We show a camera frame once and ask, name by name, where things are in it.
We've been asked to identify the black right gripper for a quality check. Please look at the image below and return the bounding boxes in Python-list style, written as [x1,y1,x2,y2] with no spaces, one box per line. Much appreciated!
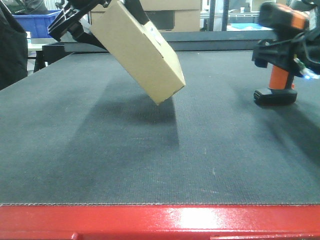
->
[252,28,320,78]

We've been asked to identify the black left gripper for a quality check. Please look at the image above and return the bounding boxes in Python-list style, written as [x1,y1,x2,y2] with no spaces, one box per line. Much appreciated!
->
[48,0,149,49]

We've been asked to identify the orange black barcode scanner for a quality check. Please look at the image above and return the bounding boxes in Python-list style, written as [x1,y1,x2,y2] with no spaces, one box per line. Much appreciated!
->
[252,1,309,106]

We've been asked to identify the tan cardboard package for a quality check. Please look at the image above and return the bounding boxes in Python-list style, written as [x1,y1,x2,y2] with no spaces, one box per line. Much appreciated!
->
[90,0,186,105]

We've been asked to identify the large upper cardboard box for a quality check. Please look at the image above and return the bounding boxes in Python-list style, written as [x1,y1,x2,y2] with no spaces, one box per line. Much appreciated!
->
[94,0,202,12]

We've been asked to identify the lower cardboard box black print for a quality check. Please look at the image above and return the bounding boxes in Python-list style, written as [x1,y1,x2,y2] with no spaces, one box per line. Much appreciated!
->
[90,8,200,32]

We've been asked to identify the white barcode label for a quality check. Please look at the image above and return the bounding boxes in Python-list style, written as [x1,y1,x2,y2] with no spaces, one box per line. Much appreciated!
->
[148,26,163,46]

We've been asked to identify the blue tray background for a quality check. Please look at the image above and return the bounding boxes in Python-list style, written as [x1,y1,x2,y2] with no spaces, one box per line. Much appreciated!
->
[227,23,272,32]

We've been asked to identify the blue plastic bin background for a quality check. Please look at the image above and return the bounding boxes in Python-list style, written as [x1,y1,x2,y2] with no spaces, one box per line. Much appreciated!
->
[13,10,60,39]

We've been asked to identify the person in black clothing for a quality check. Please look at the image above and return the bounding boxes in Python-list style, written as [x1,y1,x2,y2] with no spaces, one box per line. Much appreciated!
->
[0,3,28,90]

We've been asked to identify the red metal conveyor table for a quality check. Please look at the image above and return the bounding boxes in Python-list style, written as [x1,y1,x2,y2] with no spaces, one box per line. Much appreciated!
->
[0,205,320,240]

